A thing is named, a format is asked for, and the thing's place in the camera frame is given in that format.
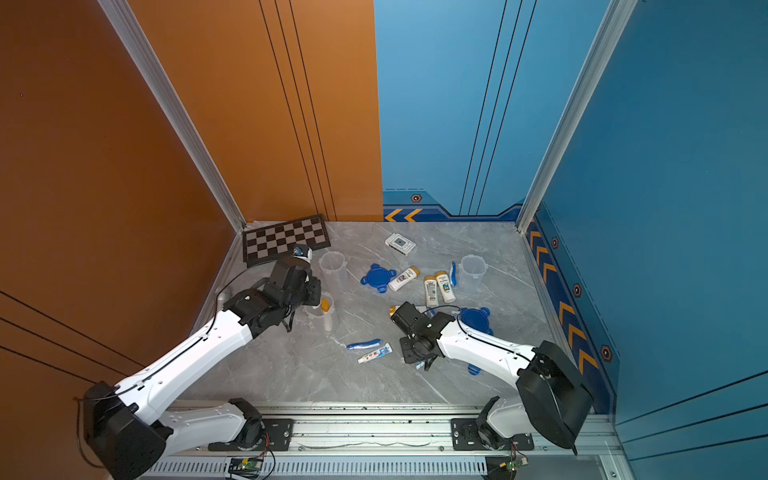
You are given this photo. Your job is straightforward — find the clear cup right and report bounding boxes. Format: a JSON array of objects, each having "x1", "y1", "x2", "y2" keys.
[{"x1": 458, "y1": 254, "x2": 487, "y2": 292}]

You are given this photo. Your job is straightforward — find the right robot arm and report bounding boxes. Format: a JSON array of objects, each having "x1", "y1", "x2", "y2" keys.
[{"x1": 390, "y1": 302, "x2": 595, "y2": 454}]

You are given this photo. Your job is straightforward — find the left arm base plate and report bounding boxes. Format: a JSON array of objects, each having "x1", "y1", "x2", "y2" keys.
[{"x1": 207, "y1": 419, "x2": 294, "y2": 453}]

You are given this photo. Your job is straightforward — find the white bottle upright left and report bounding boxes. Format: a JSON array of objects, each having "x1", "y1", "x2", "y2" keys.
[{"x1": 424, "y1": 276, "x2": 440, "y2": 308}]

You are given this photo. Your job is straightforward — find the silver metal cylinder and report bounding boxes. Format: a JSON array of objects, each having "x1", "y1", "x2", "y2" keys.
[{"x1": 216, "y1": 291, "x2": 230, "y2": 310}]

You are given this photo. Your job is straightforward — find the black white checkerboard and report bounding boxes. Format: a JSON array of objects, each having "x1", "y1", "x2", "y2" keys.
[{"x1": 242, "y1": 215, "x2": 331, "y2": 266}]

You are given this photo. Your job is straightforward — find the green circuit board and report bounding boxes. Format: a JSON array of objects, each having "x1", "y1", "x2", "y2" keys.
[
  {"x1": 227, "y1": 457, "x2": 264, "y2": 479},
  {"x1": 482, "y1": 455, "x2": 529, "y2": 480}
]

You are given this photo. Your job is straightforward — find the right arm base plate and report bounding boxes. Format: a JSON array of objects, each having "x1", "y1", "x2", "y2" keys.
[{"x1": 450, "y1": 418, "x2": 535, "y2": 452}]

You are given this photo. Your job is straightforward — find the white bottle upright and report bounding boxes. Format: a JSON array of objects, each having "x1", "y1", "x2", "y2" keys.
[
  {"x1": 424, "y1": 276, "x2": 440, "y2": 308},
  {"x1": 435, "y1": 271, "x2": 456, "y2": 304}
]

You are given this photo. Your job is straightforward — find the white bottle yellow cap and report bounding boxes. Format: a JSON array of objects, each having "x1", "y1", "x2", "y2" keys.
[{"x1": 388, "y1": 266, "x2": 420, "y2": 291}]

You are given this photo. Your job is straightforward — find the clear plastic cup front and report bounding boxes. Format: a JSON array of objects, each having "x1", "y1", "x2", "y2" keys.
[{"x1": 304, "y1": 292, "x2": 339, "y2": 334}]

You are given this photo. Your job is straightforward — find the white bottle upright right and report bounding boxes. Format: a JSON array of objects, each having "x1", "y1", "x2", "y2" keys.
[{"x1": 435, "y1": 271, "x2": 456, "y2": 304}]

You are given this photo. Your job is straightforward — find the clear cup back left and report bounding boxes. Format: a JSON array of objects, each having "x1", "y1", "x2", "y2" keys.
[{"x1": 319, "y1": 251, "x2": 349, "y2": 296}]

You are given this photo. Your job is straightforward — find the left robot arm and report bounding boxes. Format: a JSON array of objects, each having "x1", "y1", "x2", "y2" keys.
[{"x1": 78, "y1": 245, "x2": 321, "y2": 479}]

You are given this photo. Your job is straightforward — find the left green circuit board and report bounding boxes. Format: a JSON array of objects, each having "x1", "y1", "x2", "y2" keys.
[{"x1": 227, "y1": 457, "x2": 264, "y2": 479}]

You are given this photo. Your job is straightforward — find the aluminium rail frame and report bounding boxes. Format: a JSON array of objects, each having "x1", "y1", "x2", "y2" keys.
[{"x1": 146, "y1": 402, "x2": 634, "y2": 479}]

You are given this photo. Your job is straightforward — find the right green circuit board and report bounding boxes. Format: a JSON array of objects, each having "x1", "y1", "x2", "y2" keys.
[{"x1": 482, "y1": 455, "x2": 529, "y2": 480}]

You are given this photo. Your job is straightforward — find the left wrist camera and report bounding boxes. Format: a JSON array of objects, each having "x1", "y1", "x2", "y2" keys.
[{"x1": 291, "y1": 244, "x2": 313, "y2": 263}]

